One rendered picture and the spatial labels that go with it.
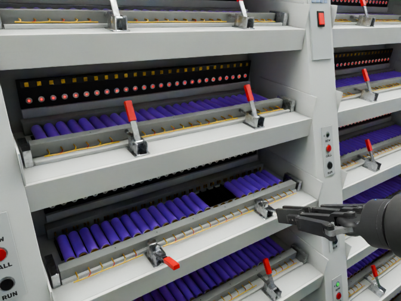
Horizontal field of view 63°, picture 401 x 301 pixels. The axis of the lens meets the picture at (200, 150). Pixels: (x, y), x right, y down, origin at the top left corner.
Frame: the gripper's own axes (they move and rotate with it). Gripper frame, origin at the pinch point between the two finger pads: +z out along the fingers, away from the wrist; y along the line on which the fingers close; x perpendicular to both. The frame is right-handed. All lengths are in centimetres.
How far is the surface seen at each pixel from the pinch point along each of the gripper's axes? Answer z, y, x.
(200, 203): 15.1, -11.7, 5.3
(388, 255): 20, 59, -35
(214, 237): 8.5, -14.1, -0.7
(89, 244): 14.5, -36.3, 5.0
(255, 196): 11.1, 0.3, 3.5
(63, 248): 15.8, -40.4, 5.7
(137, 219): 16.5, -26.0, 6.1
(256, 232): 7.7, -4.1, -3.0
